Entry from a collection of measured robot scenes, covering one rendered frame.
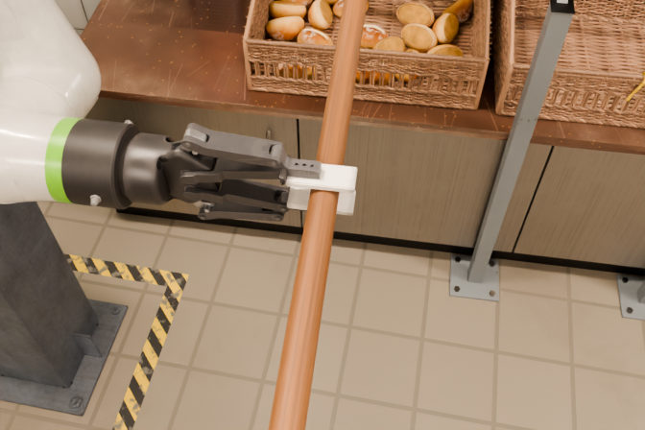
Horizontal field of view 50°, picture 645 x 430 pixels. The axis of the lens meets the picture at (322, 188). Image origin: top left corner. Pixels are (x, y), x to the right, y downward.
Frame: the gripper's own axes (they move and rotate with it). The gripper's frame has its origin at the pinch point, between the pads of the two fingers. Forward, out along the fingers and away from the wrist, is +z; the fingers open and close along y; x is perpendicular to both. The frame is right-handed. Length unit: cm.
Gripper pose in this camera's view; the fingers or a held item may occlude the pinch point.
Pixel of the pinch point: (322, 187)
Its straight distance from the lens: 71.7
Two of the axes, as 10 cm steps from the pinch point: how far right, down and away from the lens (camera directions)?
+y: -0.1, 6.3, 7.8
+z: 9.9, 1.1, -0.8
